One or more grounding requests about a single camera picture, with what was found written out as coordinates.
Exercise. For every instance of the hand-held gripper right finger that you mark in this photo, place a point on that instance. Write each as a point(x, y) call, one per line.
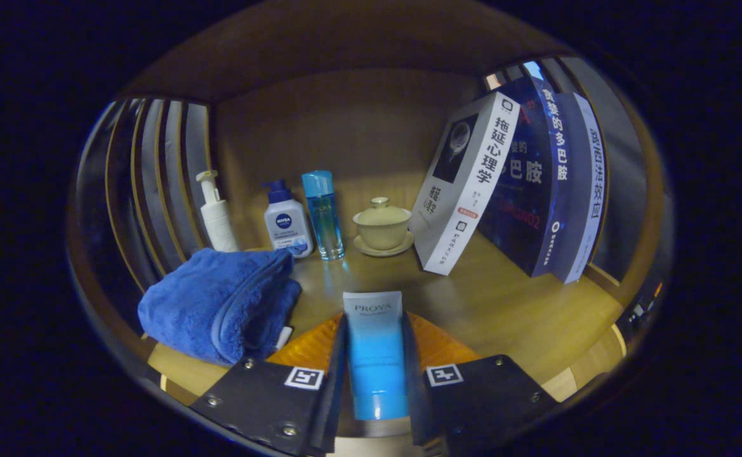
point(412, 393)

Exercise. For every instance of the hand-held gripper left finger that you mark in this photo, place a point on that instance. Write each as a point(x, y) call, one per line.
point(336, 393)

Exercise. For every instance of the blue and white tube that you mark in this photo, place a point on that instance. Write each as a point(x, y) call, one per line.
point(376, 355)

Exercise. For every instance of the wooden countertop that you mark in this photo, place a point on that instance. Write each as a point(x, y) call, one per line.
point(504, 304)

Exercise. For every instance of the wooden cabinet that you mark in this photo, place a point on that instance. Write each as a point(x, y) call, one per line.
point(358, 127)

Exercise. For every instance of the blue rolled towel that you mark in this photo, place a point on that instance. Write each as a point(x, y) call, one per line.
point(218, 304)

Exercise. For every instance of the cream lidded teacup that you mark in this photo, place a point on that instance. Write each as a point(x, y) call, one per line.
point(381, 228)

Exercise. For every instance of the white bottle with blue cap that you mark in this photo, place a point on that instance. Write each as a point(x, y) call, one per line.
point(287, 225)

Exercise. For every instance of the clear blue bottle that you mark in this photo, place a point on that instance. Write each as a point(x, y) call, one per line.
point(324, 216)

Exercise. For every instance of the white pump bottle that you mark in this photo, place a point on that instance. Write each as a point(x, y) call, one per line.
point(218, 222)

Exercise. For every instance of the white book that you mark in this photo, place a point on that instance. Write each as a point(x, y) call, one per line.
point(466, 184)

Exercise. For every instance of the dark blue book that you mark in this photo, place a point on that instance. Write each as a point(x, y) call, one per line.
point(529, 190)

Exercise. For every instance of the pale blue book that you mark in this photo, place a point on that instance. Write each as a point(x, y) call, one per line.
point(583, 190)

